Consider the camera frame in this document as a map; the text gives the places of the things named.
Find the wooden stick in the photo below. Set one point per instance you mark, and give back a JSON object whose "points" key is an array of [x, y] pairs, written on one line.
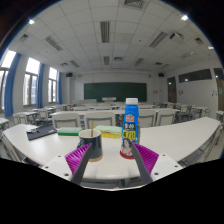
{"points": [[92, 128]]}

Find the medium blue curtain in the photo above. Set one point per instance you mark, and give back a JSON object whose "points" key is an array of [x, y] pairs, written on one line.
{"points": [[40, 86]]}

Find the black wall speaker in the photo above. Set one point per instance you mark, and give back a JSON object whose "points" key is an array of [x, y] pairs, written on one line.
{"points": [[69, 75], [161, 75]]}

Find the dark high wall window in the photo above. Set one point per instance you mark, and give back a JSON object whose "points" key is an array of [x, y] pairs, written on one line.
{"points": [[195, 75]]}

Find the classroom chairs and desks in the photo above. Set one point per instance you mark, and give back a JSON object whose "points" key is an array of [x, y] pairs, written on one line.
{"points": [[100, 117]]}

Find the blue white-capped drink bottle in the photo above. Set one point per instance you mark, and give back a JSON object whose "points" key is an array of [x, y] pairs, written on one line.
{"points": [[131, 126]]}

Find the medium window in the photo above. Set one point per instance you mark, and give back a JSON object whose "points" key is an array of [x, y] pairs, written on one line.
{"points": [[30, 83]]}

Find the ceiling projector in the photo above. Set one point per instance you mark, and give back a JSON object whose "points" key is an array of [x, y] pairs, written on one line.
{"points": [[176, 35]]}

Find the small blue curtain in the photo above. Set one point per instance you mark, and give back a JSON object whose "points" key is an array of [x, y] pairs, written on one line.
{"points": [[59, 88]]}

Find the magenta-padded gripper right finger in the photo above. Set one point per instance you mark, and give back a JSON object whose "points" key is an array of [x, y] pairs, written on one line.
{"points": [[150, 160]]}

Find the large window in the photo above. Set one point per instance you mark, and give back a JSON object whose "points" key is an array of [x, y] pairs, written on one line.
{"points": [[4, 80]]}

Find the white lectern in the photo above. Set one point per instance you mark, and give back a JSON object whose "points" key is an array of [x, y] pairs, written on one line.
{"points": [[109, 100]]}

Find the yellow and green sponge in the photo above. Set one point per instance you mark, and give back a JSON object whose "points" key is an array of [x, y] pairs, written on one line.
{"points": [[109, 131]]}

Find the dark door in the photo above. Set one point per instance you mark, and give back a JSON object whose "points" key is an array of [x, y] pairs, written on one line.
{"points": [[172, 90]]}

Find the ceiling light panels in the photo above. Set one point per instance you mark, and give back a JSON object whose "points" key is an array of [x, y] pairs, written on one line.
{"points": [[105, 31]]}

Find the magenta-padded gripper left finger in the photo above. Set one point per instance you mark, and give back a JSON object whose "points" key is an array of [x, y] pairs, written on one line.
{"points": [[75, 160]]}

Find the small window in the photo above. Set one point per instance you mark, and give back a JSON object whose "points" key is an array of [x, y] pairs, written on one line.
{"points": [[52, 86]]}

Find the black flat pouch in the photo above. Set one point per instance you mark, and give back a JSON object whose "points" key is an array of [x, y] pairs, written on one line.
{"points": [[41, 132]]}

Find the green chalkboard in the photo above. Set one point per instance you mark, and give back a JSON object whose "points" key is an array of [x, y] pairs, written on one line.
{"points": [[115, 92]]}

